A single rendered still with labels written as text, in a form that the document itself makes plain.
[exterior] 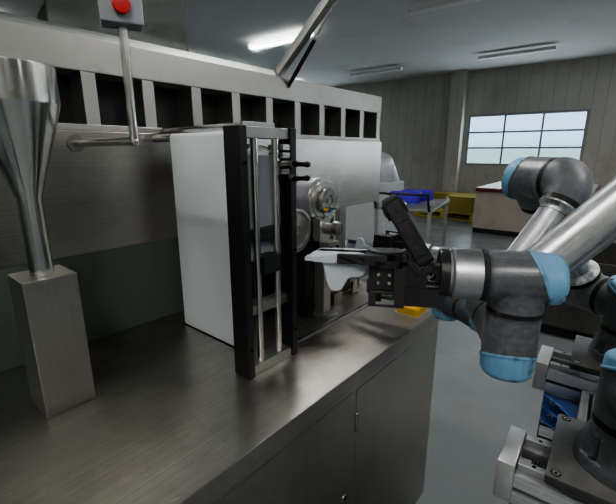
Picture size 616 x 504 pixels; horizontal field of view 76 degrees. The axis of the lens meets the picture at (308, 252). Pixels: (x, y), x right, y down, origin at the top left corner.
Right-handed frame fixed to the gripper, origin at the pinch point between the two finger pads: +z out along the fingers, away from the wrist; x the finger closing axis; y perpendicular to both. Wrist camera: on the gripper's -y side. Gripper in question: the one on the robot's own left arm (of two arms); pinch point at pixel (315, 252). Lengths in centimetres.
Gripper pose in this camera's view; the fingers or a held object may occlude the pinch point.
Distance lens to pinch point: 62.2
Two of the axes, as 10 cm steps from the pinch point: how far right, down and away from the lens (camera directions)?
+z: -9.8, -0.5, 1.9
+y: -0.3, 9.9, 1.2
